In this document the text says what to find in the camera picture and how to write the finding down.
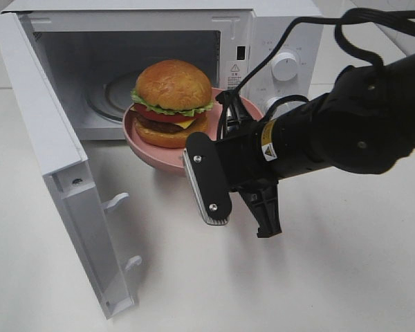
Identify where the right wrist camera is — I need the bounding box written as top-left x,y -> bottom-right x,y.
183,132 -> 232,226

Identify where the white timer knob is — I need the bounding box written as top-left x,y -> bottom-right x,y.
264,96 -> 295,121

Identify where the white microwave door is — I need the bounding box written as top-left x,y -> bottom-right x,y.
0,12 -> 134,318

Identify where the pink round plate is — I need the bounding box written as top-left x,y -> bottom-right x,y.
122,87 -> 266,173

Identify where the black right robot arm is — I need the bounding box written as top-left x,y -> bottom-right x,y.
215,54 -> 415,238

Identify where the upper white power knob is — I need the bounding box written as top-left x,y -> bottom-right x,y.
270,52 -> 298,82

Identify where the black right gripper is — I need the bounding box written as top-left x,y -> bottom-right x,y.
215,90 -> 297,238

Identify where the burger with lettuce and cheese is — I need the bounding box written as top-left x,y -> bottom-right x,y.
130,59 -> 214,149

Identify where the white microwave oven body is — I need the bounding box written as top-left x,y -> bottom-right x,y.
0,1 -> 320,140

